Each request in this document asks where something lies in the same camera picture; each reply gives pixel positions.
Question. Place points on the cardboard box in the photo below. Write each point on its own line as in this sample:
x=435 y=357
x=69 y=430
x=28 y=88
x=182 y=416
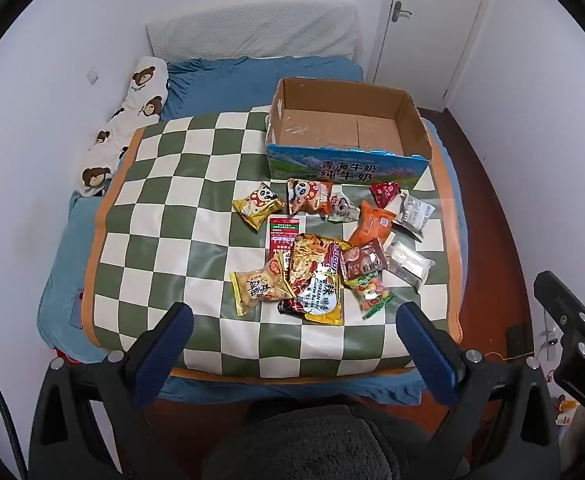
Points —
x=340 y=132

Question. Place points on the grey quilted headboard cushion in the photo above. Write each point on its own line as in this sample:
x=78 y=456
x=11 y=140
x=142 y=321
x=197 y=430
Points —
x=252 y=30

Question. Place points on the clear white snack packet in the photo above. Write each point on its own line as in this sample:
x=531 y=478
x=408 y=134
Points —
x=408 y=262

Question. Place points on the small orange floor packet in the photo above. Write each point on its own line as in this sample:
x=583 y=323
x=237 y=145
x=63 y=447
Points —
x=567 y=408

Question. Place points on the striped stick packet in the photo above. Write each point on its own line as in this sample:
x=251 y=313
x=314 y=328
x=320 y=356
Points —
x=334 y=249

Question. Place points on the green white checkered blanket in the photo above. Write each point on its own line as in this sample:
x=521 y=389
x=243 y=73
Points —
x=182 y=220

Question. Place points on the white door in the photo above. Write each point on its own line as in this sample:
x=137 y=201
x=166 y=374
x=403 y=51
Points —
x=437 y=25

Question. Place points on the orange panda snack packet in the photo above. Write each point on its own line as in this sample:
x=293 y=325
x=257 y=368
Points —
x=308 y=196

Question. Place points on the pale green snack packet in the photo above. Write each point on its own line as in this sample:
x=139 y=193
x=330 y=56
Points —
x=344 y=208

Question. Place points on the red green flat sachet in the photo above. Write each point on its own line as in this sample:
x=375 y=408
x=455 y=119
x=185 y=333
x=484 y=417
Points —
x=281 y=235

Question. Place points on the brown snack packet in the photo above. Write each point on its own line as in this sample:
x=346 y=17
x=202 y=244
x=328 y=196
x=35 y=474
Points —
x=365 y=261

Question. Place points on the green gumball candy packet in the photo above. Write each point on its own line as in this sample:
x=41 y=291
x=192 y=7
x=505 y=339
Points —
x=373 y=296

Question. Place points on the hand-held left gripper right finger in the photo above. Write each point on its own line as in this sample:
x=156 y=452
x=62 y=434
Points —
x=428 y=352

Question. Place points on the plain orange snack packet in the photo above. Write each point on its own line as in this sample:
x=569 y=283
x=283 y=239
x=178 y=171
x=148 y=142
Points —
x=372 y=224

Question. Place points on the white grey snack packet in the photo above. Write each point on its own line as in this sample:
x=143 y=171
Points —
x=413 y=214

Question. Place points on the small dark packet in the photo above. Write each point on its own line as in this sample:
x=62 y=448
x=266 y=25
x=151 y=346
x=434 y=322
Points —
x=288 y=307

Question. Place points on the blue yellow noodle packet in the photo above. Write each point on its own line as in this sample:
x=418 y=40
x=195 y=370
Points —
x=325 y=302

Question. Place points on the white bear print pillow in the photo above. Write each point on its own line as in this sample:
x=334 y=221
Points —
x=132 y=110

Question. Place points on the white wall socket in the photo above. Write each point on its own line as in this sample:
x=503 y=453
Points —
x=92 y=76

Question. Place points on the yellow panda snack packet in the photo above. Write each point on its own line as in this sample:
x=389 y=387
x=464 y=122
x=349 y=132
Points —
x=258 y=206

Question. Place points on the large red noodle packet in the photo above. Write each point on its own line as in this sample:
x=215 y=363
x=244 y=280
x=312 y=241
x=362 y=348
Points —
x=308 y=262

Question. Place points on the small orange round-logo packet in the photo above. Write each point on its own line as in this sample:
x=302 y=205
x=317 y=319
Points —
x=275 y=266

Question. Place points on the blue bed sheet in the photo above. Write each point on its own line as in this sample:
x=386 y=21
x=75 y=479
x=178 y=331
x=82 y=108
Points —
x=207 y=77

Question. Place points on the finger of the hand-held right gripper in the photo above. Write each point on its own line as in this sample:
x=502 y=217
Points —
x=562 y=297

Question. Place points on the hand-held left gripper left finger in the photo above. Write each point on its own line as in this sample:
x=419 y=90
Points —
x=171 y=342

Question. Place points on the yellow biscuit packet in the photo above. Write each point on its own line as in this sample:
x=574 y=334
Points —
x=255 y=287

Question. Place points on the red triangular snack packet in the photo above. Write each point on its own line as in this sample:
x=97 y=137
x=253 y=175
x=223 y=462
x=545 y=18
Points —
x=385 y=193

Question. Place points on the grey fleece clothing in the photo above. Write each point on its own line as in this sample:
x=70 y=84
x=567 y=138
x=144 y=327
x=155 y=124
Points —
x=317 y=442

